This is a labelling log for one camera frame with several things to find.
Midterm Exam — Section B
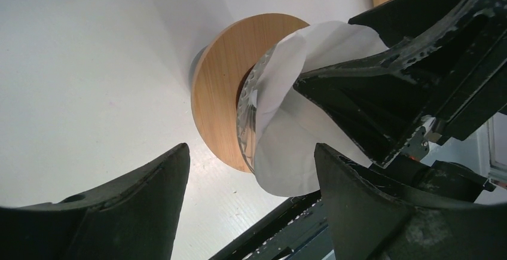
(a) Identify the white paper coffee filter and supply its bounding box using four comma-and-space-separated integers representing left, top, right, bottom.
246, 21, 386, 197

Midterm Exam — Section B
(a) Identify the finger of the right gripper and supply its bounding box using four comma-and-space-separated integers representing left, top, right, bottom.
295, 11, 491, 167

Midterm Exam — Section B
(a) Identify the grey glass carafe brown band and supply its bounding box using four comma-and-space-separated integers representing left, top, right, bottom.
188, 46, 207, 88

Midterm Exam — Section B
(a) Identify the clear glass dripper cone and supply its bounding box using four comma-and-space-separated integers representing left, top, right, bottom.
236, 45, 276, 173

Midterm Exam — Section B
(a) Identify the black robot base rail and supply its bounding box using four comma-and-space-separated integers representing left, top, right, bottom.
211, 191, 334, 260

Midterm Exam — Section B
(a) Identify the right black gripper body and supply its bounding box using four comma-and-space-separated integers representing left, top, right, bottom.
348, 0, 507, 204

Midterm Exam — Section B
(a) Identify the wooden dripper ring holder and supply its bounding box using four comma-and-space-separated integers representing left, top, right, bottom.
191, 13, 309, 172

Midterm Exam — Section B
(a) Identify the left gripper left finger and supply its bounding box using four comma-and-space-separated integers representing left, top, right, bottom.
1, 143, 190, 259

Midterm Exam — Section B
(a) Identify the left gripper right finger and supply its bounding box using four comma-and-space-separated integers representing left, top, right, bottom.
314, 143, 506, 259

